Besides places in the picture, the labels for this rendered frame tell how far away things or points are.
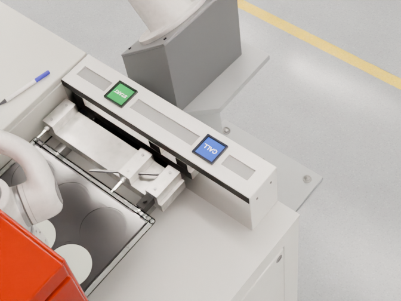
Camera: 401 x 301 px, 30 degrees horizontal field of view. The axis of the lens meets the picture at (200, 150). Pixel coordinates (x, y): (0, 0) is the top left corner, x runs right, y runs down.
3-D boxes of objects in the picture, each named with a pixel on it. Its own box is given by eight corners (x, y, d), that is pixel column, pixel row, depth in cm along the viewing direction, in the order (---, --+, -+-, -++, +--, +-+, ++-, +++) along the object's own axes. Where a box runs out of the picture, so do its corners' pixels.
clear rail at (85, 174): (153, 226, 158) (152, 223, 157) (32, 142, 174) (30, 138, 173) (157, 221, 159) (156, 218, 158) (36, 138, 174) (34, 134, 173)
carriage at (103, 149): (163, 212, 164) (161, 206, 162) (48, 134, 179) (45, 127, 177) (186, 187, 167) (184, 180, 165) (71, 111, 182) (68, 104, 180)
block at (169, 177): (158, 204, 162) (156, 197, 160) (146, 196, 164) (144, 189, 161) (181, 178, 165) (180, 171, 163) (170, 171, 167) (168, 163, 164)
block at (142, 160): (131, 186, 166) (129, 178, 163) (120, 178, 167) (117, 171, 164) (154, 160, 169) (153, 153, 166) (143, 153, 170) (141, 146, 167)
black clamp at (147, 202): (144, 214, 161) (142, 208, 159) (137, 209, 162) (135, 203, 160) (155, 202, 162) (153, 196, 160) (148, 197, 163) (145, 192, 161)
